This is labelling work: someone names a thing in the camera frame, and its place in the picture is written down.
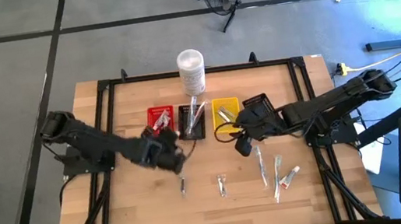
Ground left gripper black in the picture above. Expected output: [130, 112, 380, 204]
[142, 124, 189, 179]

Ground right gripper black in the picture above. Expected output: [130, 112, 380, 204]
[229, 102, 290, 159]

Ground small clear sachet packet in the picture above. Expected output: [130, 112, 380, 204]
[216, 173, 230, 199]
[178, 176, 188, 198]

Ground small silver sachet packet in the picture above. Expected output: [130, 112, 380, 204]
[221, 103, 237, 121]
[216, 107, 231, 125]

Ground black plastic mesh basket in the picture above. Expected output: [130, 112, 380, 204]
[174, 101, 209, 143]
[240, 91, 276, 117]

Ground small white toothpaste tube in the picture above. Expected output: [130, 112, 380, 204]
[158, 109, 173, 128]
[150, 115, 167, 132]

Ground white toothpaste tube red cap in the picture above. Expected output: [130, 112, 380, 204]
[276, 165, 304, 191]

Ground wrapped green travel toothbrush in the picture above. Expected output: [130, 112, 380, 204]
[268, 154, 290, 205]

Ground yellow plastic mesh basket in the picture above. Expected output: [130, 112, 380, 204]
[209, 95, 244, 136]

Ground red plastic mesh basket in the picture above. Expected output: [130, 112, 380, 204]
[144, 103, 178, 138]

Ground white wipes canister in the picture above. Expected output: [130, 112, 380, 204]
[174, 47, 210, 99]

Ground black gantry leg struts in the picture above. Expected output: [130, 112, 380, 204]
[313, 138, 384, 224]
[51, 170, 121, 224]

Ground yellow power plug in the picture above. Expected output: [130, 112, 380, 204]
[336, 61, 350, 77]

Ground black desk foot bar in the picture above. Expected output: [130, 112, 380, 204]
[365, 37, 401, 53]

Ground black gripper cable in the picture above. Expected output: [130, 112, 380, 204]
[212, 119, 247, 145]

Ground black aluminium table frame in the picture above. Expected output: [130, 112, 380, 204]
[62, 47, 358, 224]

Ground yellow extension cable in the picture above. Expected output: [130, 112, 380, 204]
[345, 48, 401, 73]

